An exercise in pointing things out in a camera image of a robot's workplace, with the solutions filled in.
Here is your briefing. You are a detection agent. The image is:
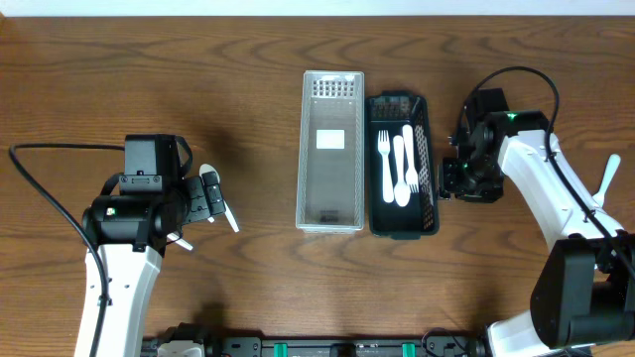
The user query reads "white plastic fork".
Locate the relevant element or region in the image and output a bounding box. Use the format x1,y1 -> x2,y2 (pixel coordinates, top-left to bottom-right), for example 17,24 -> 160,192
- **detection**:
592,154 -> 621,208
377,130 -> 394,203
402,124 -> 419,193

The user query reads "white plastic spoon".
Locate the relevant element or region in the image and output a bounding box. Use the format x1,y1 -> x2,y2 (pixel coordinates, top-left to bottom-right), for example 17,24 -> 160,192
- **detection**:
199,164 -> 240,233
393,135 -> 411,207
167,232 -> 193,251

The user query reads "black plastic basket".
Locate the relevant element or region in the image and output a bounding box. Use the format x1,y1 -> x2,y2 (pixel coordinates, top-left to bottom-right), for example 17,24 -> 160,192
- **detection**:
365,90 -> 440,240

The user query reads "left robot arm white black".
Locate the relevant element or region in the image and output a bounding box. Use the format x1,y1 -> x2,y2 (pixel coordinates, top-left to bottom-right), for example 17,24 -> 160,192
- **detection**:
74,164 -> 227,356

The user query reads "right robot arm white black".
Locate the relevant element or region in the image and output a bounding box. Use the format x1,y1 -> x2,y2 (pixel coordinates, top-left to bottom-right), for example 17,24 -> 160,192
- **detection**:
440,109 -> 634,356

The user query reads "clear plastic basket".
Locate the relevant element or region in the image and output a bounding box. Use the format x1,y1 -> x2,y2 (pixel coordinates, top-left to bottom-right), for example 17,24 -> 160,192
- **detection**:
296,70 -> 364,234

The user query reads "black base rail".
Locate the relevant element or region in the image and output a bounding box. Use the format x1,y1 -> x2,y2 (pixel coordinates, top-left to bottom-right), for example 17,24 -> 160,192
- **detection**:
140,323 -> 493,357

